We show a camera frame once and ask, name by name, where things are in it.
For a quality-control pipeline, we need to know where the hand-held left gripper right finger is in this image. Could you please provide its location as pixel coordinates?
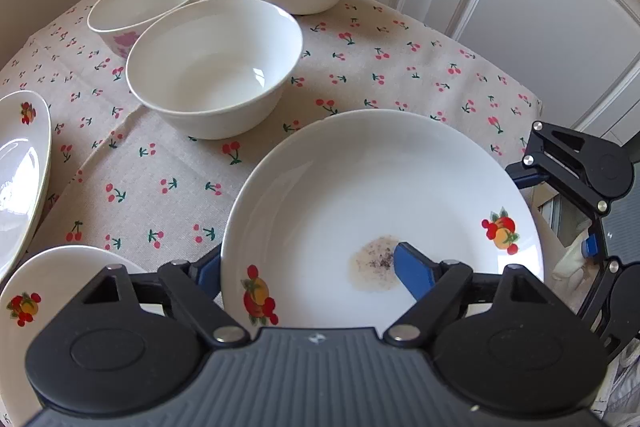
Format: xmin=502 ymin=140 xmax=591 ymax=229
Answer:
xmin=384 ymin=243 xmax=553 ymax=348

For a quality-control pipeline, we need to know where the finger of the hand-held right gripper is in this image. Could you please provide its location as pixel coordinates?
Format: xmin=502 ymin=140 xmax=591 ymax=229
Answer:
xmin=577 ymin=234 xmax=626 ymax=360
xmin=506 ymin=122 xmax=608 ymax=214

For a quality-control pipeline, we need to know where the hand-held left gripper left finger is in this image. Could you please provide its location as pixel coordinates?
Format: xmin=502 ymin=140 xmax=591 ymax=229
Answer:
xmin=75 ymin=247 xmax=253 ymax=347

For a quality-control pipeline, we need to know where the white plate with fruit print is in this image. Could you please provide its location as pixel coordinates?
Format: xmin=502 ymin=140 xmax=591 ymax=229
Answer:
xmin=0 ymin=90 xmax=53 ymax=280
xmin=0 ymin=245 xmax=166 ymax=425
xmin=221 ymin=109 xmax=546 ymax=333

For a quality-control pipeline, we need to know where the white cloth bag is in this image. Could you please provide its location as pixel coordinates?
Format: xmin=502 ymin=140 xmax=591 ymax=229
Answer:
xmin=552 ymin=217 xmax=596 ymax=290

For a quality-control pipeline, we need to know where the cherry print tablecloth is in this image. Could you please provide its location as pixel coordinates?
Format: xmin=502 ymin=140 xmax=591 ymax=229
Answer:
xmin=0 ymin=0 xmax=543 ymax=303

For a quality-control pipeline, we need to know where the grey cloth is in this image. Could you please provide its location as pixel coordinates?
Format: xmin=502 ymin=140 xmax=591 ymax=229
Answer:
xmin=592 ymin=347 xmax=640 ymax=427

